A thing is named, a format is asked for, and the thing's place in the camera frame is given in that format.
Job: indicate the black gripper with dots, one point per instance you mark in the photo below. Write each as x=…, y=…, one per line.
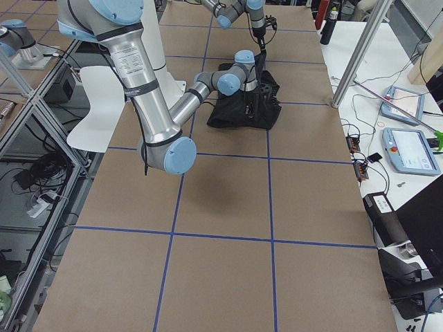
x=251, y=98
x=258, y=34

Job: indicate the black graphic t-shirt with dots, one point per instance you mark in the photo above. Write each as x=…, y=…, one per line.
x=258, y=108

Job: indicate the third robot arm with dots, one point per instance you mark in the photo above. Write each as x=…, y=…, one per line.
x=15, y=36

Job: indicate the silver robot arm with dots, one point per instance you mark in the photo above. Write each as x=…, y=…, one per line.
x=118, y=26
x=226, y=14

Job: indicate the black water bottle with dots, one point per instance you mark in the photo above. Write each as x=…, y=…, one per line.
x=327, y=31

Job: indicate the red bottle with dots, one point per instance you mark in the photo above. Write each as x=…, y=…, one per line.
x=322, y=8

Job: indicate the orange electronics board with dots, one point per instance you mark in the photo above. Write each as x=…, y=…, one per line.
x=359, y=161

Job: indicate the white curved plastic sheet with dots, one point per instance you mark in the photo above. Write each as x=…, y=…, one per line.
x=106, y=98

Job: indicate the far blue teach pendant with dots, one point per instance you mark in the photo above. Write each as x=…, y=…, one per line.
x=409, y=101

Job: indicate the blue teach pendant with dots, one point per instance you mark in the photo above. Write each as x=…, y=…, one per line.
x=409, y=152
x=409, y=101

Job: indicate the near blue teach pendant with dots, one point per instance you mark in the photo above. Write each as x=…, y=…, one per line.
x=409, y=152

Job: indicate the black power adapter box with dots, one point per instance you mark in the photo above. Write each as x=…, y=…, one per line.
x=386, y=227

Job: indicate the metal stand with green tip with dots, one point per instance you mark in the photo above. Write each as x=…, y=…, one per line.
x=435, y=132

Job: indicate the black laptop computer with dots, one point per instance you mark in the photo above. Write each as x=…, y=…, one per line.
x=422, y=219

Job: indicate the aluminium frame post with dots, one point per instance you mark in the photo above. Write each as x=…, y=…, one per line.
x=360, y=50

